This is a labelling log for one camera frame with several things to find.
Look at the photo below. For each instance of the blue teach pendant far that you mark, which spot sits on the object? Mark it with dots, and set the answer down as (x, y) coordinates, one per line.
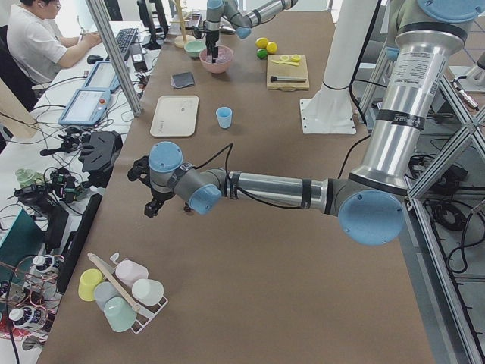
(102, 76)

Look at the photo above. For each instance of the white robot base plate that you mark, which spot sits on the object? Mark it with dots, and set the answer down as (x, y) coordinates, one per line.
(329, 111)

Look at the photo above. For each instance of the mint green bowl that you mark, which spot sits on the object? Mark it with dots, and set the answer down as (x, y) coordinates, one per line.
(194, 47)

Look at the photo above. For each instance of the whole yellow lemon back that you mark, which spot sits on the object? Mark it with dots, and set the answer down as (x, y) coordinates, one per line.
(261, 42)

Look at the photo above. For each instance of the mint plastic cup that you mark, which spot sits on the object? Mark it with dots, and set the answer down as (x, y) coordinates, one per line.
(119, 314)

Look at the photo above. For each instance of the cream rabbit tray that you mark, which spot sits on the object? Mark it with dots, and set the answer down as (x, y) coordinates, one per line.
(175, 116)

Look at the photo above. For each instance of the clear ice cubes pile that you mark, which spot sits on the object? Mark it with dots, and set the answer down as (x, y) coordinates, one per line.
(223, 56)

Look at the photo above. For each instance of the black computer mouse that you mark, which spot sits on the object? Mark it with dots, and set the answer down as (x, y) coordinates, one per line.
(92, 59)

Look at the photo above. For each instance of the grey plastic cup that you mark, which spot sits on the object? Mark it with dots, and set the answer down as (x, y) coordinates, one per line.
(103, 292)

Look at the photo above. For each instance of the lemon slice upper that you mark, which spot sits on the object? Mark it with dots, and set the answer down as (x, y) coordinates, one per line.
(295, 58)

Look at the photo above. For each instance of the pink bowl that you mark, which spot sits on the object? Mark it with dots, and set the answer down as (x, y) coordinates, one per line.
(214, 68)

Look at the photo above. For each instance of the green lime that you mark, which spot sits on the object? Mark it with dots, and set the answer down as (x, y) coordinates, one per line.
(262, 54)

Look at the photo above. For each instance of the black keyboard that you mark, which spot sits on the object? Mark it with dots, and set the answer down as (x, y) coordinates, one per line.
(125, 37)

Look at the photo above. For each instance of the black flat case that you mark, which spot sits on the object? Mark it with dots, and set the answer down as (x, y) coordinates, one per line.
(99, 151)

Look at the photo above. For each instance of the white plastic cup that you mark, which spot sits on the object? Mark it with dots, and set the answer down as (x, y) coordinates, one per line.
(149, 292)

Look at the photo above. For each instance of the wooden cup tree stand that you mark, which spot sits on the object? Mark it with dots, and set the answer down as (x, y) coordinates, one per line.
(184, 37)

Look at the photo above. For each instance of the yellow plastic knife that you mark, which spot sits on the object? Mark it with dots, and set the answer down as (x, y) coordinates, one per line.
(290, 63)

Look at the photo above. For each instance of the yellow plastic cup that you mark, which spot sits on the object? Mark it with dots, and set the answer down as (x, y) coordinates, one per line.
(89, 280)

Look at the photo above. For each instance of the whole yellow lemon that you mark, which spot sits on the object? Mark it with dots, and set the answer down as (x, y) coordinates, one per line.
(271, 48)
(261, 42)

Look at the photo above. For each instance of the wooden cutting board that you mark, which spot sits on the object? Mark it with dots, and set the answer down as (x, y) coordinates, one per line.
(286, 70)

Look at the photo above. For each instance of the whole yellow lemon front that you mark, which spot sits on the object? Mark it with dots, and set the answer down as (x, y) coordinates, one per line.
(271, 48)

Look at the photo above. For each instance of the blue teach pendant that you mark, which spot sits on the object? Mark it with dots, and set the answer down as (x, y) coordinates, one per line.
(102, 76)
(86, 107)

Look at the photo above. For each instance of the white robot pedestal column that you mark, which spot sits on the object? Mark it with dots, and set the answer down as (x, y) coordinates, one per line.
(352, 27)

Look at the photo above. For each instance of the steel muddler black tip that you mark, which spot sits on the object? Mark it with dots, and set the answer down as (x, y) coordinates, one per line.
(287, 79)

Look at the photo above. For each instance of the folded grey cloth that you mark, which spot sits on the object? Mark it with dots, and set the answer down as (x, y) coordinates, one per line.
(182, 80)

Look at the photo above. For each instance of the black monitor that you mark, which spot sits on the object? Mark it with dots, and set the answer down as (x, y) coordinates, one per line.
(152, 14)

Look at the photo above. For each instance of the light blue plastic cup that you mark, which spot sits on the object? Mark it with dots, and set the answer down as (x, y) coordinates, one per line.
(224, 117)

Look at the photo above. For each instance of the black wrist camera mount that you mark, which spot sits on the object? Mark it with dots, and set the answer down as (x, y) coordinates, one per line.
(199, 31)

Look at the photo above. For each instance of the seated person white shirt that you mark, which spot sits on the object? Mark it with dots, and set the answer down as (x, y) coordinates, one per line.
(34, 45)

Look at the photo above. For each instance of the aluminium frame post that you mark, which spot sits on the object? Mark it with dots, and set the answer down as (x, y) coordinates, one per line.
(100, 17)

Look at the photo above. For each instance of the pink plastic cup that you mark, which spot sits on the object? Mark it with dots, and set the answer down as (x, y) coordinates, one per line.
(128, 272)

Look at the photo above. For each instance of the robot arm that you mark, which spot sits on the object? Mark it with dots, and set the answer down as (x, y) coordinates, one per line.
(241, 22)
(367, 201)

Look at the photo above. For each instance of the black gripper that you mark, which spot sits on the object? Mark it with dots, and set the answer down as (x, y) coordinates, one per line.
(158, 196)
(211, 39)

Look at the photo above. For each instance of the white wire cup rack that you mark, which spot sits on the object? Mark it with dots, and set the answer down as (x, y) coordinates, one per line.
(144, 314)

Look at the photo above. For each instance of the blue teach pendant near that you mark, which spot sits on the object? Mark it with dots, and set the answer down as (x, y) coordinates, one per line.
(86, 107)

